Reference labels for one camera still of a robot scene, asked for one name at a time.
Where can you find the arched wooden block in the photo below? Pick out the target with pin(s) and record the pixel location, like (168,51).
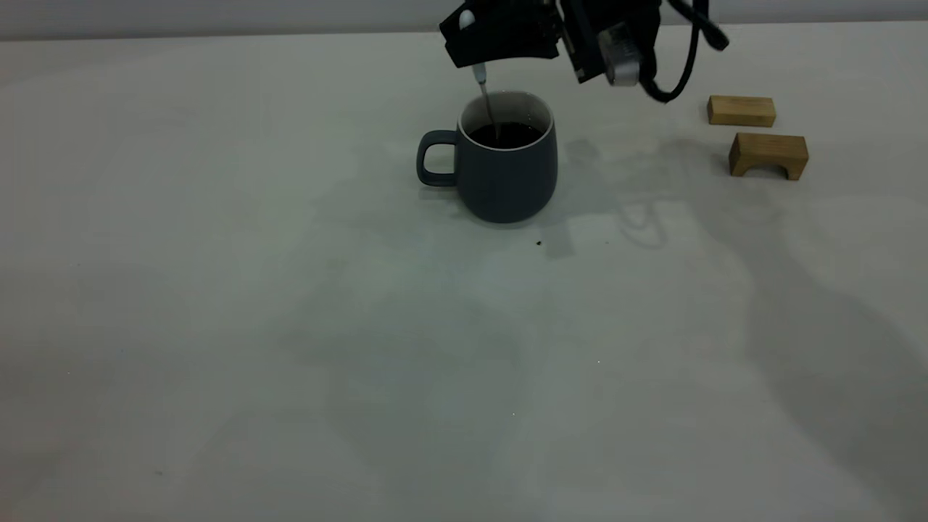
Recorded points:
(768,147)

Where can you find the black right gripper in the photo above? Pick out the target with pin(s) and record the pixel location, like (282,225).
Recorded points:
(638,14)

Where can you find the flat rectangular wooden block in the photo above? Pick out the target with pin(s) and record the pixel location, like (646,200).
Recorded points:
(739,111)

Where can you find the dark coffee liquid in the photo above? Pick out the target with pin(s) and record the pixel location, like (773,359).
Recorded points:
(518,135)

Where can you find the dark grey ceramic mug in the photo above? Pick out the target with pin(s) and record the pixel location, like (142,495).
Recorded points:
(507,181)

